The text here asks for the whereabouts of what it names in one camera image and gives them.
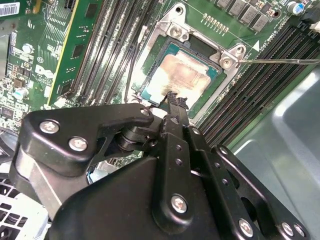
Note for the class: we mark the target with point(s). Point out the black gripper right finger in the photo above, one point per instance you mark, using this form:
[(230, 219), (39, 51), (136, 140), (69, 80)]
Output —
[(220, 172)]

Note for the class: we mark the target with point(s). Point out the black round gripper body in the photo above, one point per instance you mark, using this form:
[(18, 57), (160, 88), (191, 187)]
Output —
[(105, 215)]

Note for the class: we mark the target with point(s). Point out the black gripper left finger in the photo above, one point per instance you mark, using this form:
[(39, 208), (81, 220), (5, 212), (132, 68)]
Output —
[(62, 125)]

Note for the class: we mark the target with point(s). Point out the silver square CPU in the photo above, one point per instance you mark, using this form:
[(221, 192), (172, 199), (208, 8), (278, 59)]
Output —
[(185, 72)]

